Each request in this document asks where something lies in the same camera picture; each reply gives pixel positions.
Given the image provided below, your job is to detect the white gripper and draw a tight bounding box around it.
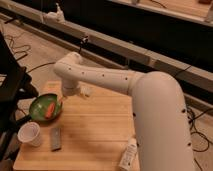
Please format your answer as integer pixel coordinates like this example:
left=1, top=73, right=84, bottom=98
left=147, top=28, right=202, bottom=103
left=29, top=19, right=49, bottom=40
left=58, top=80, right=80, bottom=104

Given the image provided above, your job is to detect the orange pepper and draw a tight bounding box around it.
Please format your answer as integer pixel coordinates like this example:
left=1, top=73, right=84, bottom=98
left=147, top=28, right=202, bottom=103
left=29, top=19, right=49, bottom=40
left=45, top=102, right=56, bottom=119

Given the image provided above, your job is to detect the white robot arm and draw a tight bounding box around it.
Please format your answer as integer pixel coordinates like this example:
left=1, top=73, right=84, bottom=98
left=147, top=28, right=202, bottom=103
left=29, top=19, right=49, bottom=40
left=54, top=52, right=195, bottom=171

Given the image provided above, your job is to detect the white sponge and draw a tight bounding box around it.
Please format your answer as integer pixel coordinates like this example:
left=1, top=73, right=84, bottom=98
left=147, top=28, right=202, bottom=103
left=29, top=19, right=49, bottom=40
left=80, top=86, right=92, bottom=97

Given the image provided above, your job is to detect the green frying pan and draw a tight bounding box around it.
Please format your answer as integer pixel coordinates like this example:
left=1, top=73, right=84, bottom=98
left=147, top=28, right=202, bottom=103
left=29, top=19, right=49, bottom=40
left=27, top=93, right=63, bottom=122

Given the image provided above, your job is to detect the wooden cutting board table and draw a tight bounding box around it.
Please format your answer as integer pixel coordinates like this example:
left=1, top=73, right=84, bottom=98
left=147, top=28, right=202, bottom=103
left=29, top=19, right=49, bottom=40
left=14, top=86, right=134, bottom=171

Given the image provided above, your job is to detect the white paper cup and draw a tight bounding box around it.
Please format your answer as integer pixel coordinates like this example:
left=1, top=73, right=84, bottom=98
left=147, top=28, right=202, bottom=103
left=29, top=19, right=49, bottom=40
left=18, top=122, right=42, bottom=147

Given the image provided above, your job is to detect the white plastic bottle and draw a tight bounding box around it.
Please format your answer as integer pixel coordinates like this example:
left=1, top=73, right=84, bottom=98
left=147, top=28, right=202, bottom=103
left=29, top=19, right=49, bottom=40
left=119, top=138, right=137, bottom=171

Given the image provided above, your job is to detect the black chair frame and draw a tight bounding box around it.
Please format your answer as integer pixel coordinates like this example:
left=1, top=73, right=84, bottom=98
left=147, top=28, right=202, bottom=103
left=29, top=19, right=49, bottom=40
left=0, top=32, right=39, bottom=161

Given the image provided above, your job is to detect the white object on rail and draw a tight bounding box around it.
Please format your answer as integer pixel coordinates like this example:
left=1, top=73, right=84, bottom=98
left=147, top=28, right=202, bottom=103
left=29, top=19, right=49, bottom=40
left=44, top=4, right=65, bottom=23

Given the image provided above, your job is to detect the black floor cable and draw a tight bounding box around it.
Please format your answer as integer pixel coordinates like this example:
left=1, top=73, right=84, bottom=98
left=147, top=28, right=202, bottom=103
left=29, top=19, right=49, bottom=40
left=186, top=106, right=213, bottom=171

